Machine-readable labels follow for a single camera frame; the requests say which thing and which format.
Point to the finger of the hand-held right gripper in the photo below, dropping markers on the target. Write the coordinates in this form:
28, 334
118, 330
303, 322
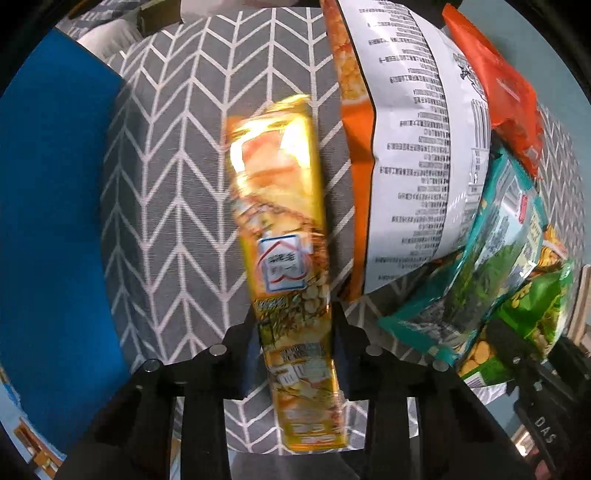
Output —
505, 344

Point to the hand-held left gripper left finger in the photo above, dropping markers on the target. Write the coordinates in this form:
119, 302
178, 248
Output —
252, 353

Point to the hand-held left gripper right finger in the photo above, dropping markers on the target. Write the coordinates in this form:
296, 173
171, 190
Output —
340, 353

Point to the green snack packet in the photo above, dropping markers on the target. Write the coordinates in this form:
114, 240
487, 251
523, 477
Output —
538, 314

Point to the yellow snack box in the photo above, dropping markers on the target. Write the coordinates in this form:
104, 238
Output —
281, 212

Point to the blue cardboard box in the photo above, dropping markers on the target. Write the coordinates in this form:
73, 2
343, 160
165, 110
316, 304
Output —
51, 221

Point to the orange-red snack packet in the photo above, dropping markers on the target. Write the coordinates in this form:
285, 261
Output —
501, 83

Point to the teal snack packet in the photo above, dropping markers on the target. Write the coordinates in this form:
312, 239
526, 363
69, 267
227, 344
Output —
489, 258

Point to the grey chevron tablecloth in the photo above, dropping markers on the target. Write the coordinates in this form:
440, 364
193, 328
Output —
184, 184

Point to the large white orange snack bag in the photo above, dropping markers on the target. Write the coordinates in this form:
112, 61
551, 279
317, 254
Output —
415, 152

